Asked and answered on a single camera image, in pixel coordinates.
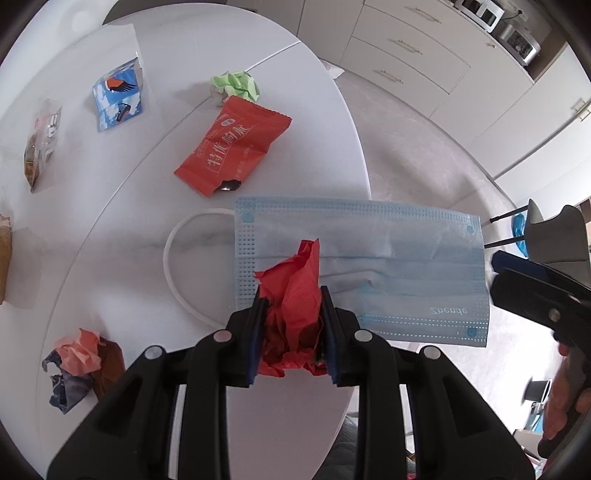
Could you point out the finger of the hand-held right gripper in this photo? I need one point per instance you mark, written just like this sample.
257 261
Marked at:
521 290
508 261

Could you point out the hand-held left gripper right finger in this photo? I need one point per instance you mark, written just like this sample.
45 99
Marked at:
328 337

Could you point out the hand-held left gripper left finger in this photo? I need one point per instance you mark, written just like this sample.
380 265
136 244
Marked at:
254 355

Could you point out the red paper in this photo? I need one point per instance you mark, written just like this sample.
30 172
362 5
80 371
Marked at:
295 295

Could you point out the blue face mask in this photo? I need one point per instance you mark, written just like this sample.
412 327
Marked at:
406 258

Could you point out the brown wrapper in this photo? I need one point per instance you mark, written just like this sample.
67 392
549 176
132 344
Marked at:
110 369

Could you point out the orange paper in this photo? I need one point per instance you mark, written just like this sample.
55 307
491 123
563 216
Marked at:
78 350

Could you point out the dark blue wrapper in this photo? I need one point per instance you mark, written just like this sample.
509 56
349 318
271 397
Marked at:
67 392

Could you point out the red snack wrapper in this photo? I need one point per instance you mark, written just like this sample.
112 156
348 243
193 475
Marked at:
226 147

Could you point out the brown packet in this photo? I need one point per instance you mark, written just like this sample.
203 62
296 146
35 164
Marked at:
3 258

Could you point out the green paper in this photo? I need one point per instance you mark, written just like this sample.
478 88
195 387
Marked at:
238 83

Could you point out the blue bird-print packet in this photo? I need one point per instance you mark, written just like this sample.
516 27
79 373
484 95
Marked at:
115 97

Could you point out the clear plastic snack packet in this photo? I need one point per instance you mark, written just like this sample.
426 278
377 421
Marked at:
41 138

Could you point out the person's right hand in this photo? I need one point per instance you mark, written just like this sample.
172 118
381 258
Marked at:
561 401

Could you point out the blue plastic bag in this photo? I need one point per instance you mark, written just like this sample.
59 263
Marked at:
519 228

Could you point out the small dark container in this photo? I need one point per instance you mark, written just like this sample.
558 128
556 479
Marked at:
539 392

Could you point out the grey chair with black legs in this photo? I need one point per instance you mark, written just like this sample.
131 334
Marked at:
545 235

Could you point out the small silver countertop appliance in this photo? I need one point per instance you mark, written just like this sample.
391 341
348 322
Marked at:
519 44

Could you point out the white drawer cabinet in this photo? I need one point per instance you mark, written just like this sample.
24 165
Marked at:
415 46

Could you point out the large silver countertop appliance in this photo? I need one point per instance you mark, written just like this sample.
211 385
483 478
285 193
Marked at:
480 14

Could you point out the white crumpled bag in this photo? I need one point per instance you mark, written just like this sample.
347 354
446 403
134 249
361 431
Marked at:
333 70

